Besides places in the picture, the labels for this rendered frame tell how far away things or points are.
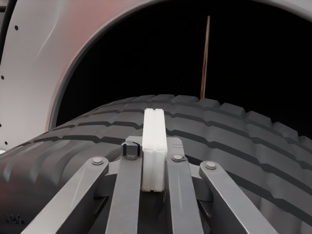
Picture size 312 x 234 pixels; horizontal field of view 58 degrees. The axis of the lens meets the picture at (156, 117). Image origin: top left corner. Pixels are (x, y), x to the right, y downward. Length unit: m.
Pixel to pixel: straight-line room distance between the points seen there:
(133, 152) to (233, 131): 0.16
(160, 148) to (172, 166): 0.02
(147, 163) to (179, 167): 0.02
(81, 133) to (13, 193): 0.08
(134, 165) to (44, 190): 0.10
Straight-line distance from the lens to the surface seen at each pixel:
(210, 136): 0.27
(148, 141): 0.17
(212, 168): 0.16
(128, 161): 0.16
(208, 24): 0.77
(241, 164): 0.24
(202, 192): 0.16
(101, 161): 0.16
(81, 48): 0.61
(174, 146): 0.19
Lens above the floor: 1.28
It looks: 19 degrees down
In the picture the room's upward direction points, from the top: 2 degrees counter-clockwise
